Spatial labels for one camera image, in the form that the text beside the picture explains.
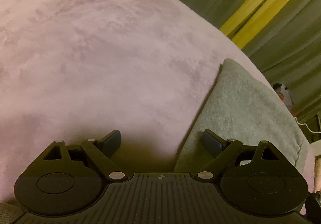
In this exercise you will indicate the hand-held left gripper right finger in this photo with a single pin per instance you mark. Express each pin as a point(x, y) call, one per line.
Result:
point(212, 139)

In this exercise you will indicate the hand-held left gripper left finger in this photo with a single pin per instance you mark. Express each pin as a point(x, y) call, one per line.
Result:
point(112, 140)

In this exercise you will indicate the grey sweatpants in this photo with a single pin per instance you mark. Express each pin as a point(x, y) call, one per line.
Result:
point(240, 103)

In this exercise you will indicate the pink plush blanket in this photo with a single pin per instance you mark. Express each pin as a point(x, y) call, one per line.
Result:
point(100, 51)

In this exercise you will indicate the white paper bag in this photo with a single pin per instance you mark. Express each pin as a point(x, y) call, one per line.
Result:
point(316, 146)

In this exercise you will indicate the yellow curtain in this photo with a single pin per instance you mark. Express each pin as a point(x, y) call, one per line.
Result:
point(263, 8)

